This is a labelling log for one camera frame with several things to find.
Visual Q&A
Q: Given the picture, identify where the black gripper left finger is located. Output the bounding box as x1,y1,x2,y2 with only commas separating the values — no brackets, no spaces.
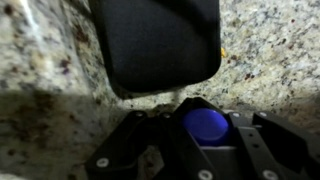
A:
85,97,214,180

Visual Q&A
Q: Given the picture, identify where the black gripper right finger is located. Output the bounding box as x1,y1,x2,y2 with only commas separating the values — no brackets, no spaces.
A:
228,111,320,180

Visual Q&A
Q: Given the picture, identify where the bottle with blue cap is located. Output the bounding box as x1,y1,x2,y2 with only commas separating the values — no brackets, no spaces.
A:
182,108,234,147

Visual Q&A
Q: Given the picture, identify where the black zippered case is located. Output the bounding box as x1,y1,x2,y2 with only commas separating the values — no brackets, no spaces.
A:
88,0,221,98

